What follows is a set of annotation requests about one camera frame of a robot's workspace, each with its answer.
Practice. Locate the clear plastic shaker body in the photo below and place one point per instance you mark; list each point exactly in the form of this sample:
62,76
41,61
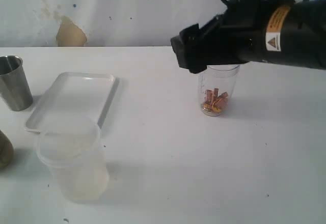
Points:
222,77

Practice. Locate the translucent plastic cup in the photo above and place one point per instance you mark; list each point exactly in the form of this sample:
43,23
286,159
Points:
71,149

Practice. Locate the brown wooden bowl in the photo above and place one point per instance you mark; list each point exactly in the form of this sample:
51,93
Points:
6,150

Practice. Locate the white rectangular tray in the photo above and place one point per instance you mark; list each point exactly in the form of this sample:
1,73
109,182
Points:
74,94

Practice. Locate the stainless steel cup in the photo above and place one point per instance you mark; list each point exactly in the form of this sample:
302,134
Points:
15,90

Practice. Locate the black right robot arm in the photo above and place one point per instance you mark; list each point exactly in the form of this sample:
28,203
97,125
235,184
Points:
281,32

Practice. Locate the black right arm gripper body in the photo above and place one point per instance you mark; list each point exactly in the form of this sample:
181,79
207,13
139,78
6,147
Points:
232,38

